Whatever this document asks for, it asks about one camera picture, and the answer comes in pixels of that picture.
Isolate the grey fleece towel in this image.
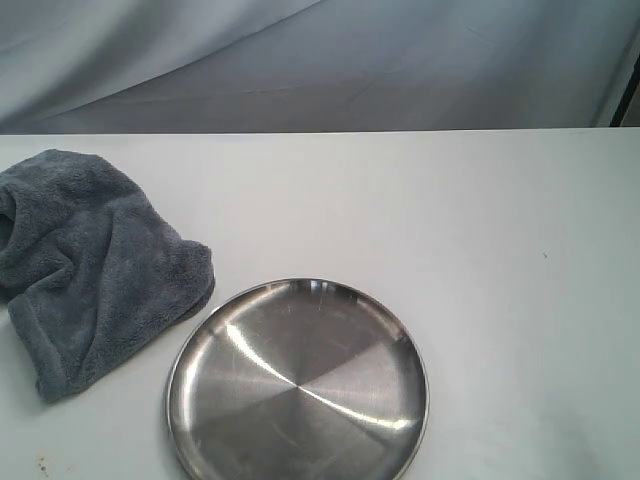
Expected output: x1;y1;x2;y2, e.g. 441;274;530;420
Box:
1;149;215;403

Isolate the round stainless steel plate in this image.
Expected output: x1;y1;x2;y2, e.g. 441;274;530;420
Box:
165;278;430;479

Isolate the white backdrop sheet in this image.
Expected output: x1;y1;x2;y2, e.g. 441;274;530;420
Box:
1;1;639;134

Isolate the black backdrop stand pole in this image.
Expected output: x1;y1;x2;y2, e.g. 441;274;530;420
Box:
609;33;639;128

